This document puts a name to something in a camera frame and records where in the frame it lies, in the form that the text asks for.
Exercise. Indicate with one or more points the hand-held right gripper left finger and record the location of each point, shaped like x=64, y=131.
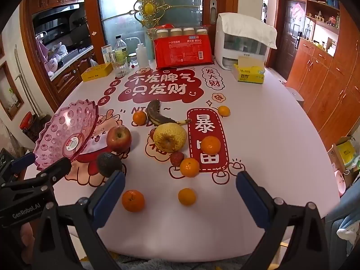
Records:
x=108, y=197

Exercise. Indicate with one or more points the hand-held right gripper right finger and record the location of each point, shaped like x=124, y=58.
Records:
x=251, y=199

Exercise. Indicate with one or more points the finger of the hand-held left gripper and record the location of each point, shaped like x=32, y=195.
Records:
x=24, y=159
x=57, y=168

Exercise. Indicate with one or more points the orange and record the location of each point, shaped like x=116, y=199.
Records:
x=133, y=201
x=189, y=167
x=139, y=117
x=187, y=197
x=211, y=145
x=224, y=111

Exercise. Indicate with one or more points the dark avocado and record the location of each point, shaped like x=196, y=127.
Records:
x=108, y=163

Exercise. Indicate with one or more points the pink plastic fruit bowl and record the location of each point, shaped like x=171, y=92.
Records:
x=64, y=129

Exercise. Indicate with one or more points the red apple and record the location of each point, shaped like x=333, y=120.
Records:
x=119, y=139

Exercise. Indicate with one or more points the large yellow pear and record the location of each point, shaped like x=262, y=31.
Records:
x=168, y=137

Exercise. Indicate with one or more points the person's left hand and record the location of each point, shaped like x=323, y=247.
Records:
x=28, y=232

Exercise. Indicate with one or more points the printed pink table cover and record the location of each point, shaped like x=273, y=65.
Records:
x=267, y=146

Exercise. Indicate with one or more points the red lychee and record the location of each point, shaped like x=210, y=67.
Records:
x=177, y=158

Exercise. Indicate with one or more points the pink basin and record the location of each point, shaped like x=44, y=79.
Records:
x=340, y=181

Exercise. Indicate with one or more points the wooden kitchen base cabinet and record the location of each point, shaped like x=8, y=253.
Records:
x=70, y=76

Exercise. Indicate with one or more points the overripe brown banana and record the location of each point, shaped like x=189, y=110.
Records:
x=157, y=116

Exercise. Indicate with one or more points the blue cloth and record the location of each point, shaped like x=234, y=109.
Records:
x=346, y=222

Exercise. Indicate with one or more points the flat yellow box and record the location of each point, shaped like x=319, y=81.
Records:
x=97, y=73

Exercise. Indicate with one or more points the cardboard box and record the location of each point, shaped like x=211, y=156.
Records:
x=344, y=152

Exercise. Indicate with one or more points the plastic bags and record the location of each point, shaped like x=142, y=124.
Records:
x=56, y=53

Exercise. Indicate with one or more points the white blue carton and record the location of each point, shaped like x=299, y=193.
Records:
x=105, y=53

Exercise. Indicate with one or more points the yellow tissue box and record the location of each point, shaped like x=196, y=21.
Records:
x=250, y=74

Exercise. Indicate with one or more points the wooden shelf cabinet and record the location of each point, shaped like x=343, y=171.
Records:
x=317, y=90

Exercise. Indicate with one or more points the small glass jar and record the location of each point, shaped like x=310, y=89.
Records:
x=132, y=59

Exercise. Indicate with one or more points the clear plastic bottle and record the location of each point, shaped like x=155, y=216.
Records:
x=121, y=52

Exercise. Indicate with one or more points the white squeeze bottle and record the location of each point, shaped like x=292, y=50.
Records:
x=142, y=56

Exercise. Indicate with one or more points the black range hood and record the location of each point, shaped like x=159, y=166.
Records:
x=56, y=17

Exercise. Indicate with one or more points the white countertop appliance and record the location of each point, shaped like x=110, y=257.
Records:
x=225, y=52

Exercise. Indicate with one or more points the red plastic package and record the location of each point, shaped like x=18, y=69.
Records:
x=182, y=53

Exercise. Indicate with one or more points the dark wooden entrance door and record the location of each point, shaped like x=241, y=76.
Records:
x=289, y=33

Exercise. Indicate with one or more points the white cloth cover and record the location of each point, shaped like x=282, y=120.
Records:
x=247, y=25

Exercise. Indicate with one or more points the gold door ornament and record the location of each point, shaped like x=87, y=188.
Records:
x=148, y=7

